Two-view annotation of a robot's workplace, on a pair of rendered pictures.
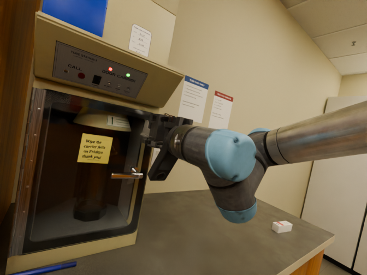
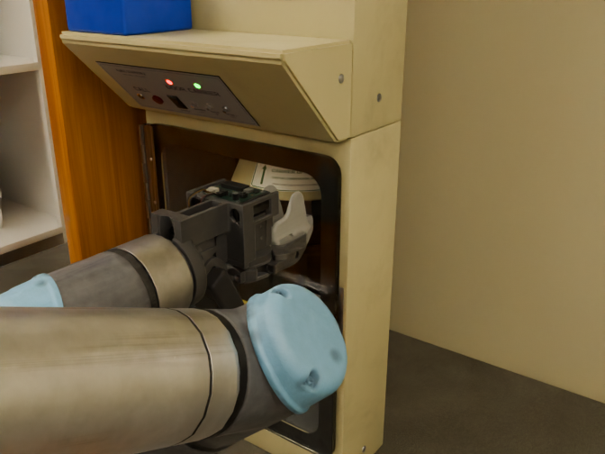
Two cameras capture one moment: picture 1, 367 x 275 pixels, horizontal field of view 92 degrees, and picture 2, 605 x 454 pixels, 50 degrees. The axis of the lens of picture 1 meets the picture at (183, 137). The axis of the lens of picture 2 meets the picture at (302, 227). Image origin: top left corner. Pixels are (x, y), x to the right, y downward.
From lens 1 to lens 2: 0.66 m
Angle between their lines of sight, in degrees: 73
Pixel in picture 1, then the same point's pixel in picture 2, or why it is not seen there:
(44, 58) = (113, 85)
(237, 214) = not seen: outside the picture
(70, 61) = (130, 83)
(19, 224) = not seen: hidden behind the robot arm
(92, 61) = (144, 77)
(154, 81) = (244, 86)
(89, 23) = (106, 17)
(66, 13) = (85, 16)
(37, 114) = (151, 168)
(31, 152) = not seen: hidden behind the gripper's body
